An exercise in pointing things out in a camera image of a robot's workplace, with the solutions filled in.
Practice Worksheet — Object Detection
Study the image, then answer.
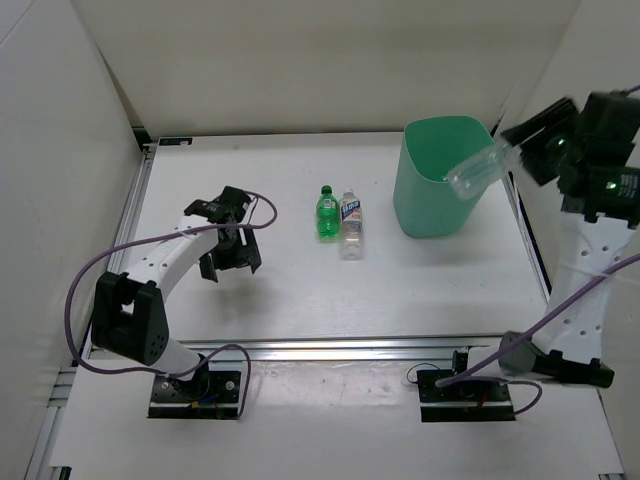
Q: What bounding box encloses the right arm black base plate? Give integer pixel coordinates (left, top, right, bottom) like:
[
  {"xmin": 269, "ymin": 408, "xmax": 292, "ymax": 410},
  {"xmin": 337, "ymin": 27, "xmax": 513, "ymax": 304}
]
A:
[{"xmin": 416, "ymin": 370, "xmax": 515, "ymax": 423}]

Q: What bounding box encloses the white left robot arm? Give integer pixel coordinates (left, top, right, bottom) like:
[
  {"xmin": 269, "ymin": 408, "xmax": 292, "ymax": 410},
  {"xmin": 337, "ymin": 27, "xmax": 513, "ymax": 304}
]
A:
[{"xmin": 91, "ymin": 186, "xmax": 261, "ymax": 400}]

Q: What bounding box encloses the aluminium table frame rail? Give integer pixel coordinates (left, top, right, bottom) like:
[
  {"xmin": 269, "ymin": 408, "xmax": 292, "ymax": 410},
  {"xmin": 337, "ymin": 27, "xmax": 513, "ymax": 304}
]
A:
[{"xmin": 24, "ymin": 127, "xmax": 626, "ymax": 480}]

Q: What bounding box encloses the clear unlabelled plastic bottle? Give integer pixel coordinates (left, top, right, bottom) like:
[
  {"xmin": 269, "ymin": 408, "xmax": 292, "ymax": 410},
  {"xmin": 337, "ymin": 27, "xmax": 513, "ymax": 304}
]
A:
[{"xmin": 445, "ymin": 139, "xmax": 521, "ymax": 200}]

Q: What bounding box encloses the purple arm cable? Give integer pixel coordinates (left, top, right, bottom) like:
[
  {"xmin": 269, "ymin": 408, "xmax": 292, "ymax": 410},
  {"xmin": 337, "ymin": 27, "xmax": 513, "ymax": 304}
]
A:
[
  {"xmin": 66, "ymin": 192, "xmax": 279, "ymax": 419},
  {"xmin": 437, "ymin": 84, "xmax": 640, "ymax": 389}
]

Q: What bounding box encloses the green plastic bin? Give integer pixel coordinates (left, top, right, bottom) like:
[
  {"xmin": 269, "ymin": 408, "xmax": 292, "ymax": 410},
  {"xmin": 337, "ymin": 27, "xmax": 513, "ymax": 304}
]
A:
[{"xmin": 393, "ymin": 116, "xmax": 493, "ymax": 238}]

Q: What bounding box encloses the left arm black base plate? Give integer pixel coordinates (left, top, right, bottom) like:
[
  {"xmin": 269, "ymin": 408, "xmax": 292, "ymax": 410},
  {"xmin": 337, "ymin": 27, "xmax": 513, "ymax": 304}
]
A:
[{"xmin": 147, "ymin": 363, "xmax": 244, "ymax": 420}]

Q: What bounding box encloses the clear white-labelled plastic bottle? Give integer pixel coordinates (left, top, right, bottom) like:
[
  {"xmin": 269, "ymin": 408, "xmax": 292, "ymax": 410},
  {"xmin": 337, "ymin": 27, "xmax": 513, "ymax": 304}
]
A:
[{"xmin": 339, "ymin": 189, "xmax": 364, "ymax": 260}]

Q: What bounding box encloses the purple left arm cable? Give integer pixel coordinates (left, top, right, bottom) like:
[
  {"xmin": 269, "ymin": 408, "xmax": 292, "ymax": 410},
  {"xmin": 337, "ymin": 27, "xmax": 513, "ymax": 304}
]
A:
[{"xmin": 66, "ymin": 192, "xmax": 279, "ymax": 419}]

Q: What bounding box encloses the green plastic soda bottle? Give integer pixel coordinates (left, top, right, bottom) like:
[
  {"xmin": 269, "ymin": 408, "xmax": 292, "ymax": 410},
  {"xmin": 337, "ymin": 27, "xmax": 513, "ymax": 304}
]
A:
[{"xmin": 315, "ymin": 185, "xmax": 340, "ymax": 240}]

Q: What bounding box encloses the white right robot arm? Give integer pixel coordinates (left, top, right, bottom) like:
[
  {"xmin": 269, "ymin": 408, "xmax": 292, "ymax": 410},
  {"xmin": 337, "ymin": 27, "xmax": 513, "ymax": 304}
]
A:
[{"xmin": 498, "ymin": 91, "xmax": 639, "ymax": 388}]

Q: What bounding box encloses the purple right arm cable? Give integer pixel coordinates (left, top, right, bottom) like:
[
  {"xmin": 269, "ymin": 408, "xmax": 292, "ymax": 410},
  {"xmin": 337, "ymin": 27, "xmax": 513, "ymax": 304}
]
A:
[{"xmin": 437, "ymin": 84, "xmax": 640, "ymax": 389}]

